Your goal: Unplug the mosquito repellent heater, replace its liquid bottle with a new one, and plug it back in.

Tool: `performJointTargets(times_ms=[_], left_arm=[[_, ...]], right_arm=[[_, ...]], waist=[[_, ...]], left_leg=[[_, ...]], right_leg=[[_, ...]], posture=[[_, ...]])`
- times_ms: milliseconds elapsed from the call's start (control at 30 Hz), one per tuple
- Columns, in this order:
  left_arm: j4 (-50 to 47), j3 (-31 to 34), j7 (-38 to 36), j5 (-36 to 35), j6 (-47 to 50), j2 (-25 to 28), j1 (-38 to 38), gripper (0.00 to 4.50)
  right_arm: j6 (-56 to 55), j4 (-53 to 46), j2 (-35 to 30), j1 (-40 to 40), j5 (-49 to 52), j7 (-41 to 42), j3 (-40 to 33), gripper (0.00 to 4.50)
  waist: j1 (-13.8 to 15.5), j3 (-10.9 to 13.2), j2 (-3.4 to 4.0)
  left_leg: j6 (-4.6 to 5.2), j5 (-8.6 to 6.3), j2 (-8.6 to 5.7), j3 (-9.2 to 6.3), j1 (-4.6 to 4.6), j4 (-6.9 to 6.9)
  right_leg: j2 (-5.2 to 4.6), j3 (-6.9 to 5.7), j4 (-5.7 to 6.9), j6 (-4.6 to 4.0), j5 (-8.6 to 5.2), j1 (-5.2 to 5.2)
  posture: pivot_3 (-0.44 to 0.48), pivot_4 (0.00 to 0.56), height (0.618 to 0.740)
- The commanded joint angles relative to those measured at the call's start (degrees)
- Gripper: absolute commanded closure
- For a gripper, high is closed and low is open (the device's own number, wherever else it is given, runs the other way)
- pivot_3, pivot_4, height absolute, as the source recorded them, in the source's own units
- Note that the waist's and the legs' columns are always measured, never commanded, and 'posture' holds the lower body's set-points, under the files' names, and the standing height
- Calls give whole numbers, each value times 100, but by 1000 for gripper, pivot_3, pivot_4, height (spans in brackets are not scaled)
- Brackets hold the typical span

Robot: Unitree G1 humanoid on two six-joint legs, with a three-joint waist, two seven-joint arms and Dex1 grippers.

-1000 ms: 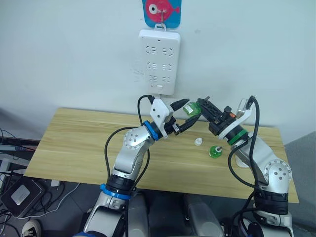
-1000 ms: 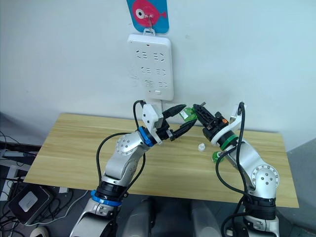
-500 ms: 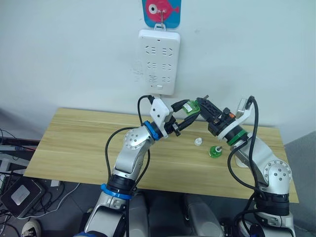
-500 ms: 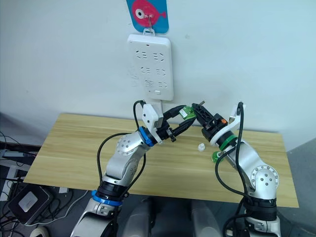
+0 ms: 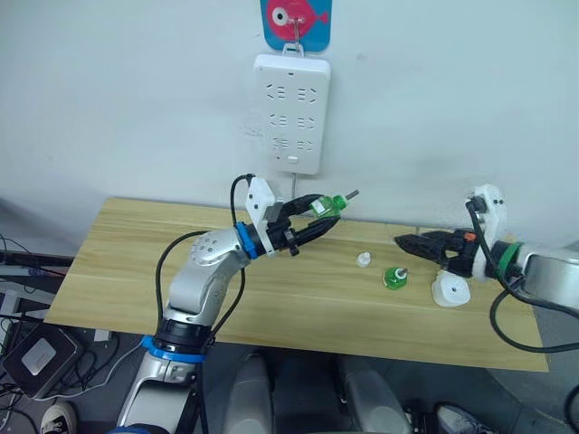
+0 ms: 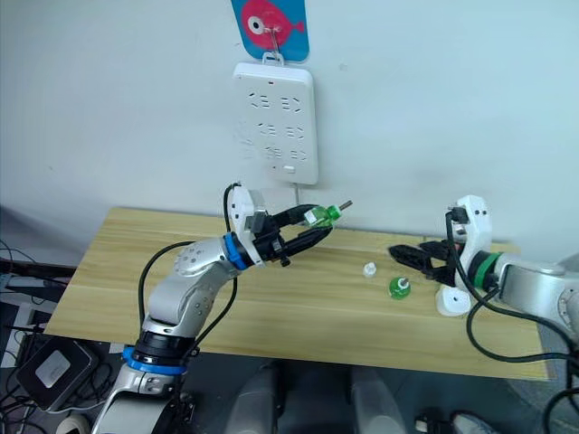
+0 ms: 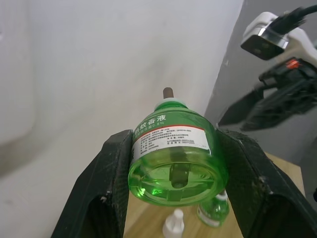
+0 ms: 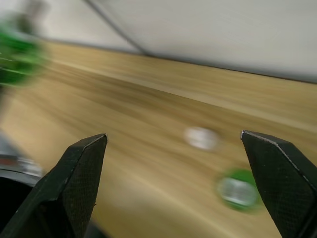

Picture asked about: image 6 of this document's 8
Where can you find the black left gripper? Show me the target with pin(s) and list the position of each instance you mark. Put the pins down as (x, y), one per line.
(271, 244)

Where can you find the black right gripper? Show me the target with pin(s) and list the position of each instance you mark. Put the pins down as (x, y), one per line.
(443, 271)

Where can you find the green repellent bottle with wick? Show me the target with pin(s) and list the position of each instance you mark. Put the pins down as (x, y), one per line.
(319, 217)
(400, 289)

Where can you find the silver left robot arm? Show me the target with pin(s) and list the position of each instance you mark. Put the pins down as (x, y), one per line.
(181, 294)

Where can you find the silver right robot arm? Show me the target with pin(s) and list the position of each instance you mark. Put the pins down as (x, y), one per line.
(529, 285)

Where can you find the small white bottle cap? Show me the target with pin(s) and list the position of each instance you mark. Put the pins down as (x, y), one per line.
(369, 269)

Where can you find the black and white shoe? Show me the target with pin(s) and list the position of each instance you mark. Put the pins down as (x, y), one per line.
(432, 422)

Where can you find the grey shoe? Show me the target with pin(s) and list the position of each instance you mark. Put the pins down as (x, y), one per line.
(472, 425)

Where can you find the blue plaque with pink fish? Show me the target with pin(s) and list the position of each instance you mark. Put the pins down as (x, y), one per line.
(253, 18)

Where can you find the black box with silver square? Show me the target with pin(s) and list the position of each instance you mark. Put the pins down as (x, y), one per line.
(52, 370)

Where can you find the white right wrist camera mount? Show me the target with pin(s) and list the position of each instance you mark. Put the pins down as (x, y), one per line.
(475, 235)

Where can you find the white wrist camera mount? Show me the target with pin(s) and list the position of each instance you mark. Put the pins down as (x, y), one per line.
(475, 235)
(240, 208)

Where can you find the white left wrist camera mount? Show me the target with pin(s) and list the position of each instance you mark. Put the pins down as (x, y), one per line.
(240, 208)

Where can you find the white wall power strip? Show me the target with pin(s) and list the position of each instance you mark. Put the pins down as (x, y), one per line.
(276, 126)

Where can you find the silver metal wall hook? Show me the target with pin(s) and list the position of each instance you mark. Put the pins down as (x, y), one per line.
(274, 40)

